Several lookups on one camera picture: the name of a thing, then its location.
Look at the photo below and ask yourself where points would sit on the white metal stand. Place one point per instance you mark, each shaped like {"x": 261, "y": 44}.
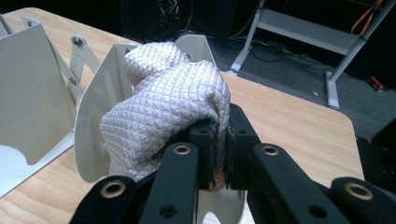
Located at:
{"x": 305, "y": 31}

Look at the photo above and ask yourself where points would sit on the white quilted cloth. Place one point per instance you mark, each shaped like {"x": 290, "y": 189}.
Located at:
{"x": 162, "y": 93}

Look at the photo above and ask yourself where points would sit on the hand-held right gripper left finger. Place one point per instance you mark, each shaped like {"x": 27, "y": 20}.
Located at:
{"x": 207, "y": 155}

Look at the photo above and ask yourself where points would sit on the red object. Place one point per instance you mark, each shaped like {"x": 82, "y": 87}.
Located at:
{"x": 375, "y": 83}

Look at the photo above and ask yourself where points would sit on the black equipment rack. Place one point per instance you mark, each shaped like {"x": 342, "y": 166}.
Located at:
{"x": 149, "y": 18}

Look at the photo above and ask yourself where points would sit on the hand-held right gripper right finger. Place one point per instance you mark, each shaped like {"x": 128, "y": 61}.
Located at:
{"x": 239, "y": 149}

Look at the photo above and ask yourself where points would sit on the black perforated base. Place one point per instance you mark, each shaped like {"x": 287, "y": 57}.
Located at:
{"x": 378, "y": 155}

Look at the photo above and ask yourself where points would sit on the grey metal extendable bookend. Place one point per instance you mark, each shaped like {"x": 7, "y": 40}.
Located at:
{"x": 31, "y": 93}

